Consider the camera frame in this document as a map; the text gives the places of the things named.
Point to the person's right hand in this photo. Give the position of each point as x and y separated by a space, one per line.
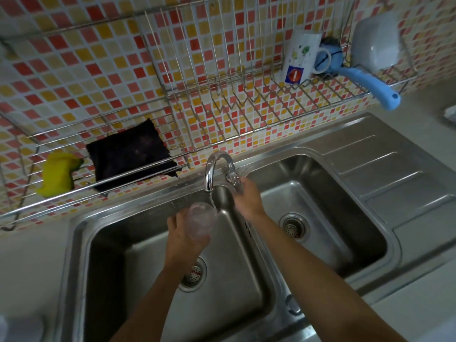
250 202

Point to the person's left hand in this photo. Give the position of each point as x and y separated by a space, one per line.
180 242

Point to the person's left fingers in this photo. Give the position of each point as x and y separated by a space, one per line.
177 221

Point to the person's right fingers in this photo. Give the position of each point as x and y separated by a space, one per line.
241 186

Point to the clear drinking glass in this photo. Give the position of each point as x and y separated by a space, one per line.
201 219

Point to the chrome sink faucet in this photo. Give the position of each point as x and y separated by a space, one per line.
211 170

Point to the person's left forearm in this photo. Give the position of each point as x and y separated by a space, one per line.
160 302

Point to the person's right forearm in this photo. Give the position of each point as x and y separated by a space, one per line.
320 277

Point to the round metal drain strainer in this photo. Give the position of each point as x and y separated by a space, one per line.
294 227
194 276

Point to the black cloth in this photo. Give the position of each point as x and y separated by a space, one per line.
131 153

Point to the stainless steel double sink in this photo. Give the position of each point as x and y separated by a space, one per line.
356 181

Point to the yellow sponge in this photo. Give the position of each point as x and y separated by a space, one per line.
57 174

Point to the round metal sink knob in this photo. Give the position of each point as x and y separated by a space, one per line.
293 305

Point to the white printed mug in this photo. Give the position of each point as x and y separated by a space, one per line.
301 56

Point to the blue dish brush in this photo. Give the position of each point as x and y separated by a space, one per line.
370 85

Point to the white plastic container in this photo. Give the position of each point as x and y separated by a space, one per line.
374 40

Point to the white object at counter edge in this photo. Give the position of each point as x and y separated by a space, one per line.
451 114

